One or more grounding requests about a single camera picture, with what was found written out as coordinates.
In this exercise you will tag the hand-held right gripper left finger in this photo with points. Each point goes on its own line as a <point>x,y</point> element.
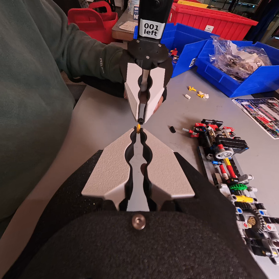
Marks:
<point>109,174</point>

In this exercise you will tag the small black ribbed lego piece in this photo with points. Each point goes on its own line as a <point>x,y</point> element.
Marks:
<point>172,129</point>

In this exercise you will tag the lego instruction booklet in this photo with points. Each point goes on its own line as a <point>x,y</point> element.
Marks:
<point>261,115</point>

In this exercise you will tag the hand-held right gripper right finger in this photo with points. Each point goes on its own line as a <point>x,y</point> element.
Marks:
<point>167,174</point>

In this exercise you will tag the crumpled clear plastic bag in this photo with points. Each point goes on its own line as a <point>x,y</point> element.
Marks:
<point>237,58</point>

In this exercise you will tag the white canister with blue label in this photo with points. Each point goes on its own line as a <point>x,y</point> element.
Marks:
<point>133,9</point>

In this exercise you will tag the yellow lego axle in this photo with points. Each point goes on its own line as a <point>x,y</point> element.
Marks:
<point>138,128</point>

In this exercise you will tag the blue plastic bin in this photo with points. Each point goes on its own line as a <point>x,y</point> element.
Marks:
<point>228,80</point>
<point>185,34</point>

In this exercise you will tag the red tote caddy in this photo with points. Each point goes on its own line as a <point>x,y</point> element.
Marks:
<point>93,24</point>

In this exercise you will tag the black lego connector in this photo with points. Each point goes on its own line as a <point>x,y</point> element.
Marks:
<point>140,121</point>

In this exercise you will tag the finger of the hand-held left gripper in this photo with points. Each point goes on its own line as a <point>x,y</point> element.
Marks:
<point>131,87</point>
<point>157,87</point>

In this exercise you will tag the person's left forearm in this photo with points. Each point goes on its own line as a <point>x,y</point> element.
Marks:
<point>87,54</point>

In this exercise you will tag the red lego piece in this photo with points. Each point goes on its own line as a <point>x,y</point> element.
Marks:
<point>174,52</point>

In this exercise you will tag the sheet of paper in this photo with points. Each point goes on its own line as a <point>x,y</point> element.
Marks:
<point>126,26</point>

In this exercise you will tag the person's left hand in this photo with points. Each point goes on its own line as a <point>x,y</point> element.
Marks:
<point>158,105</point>

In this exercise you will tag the lego vehicle chassis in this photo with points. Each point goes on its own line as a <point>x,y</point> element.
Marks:
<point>226,152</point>

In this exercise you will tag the yellow plastic bin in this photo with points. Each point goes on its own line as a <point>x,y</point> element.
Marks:
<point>191,4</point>

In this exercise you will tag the red plastic crate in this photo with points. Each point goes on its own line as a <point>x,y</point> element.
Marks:
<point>207,19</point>

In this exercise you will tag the tan wooden table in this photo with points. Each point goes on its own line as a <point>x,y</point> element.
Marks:
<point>122,32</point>

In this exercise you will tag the person's green sweatshirt torso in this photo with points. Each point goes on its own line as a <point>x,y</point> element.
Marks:
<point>28,109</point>

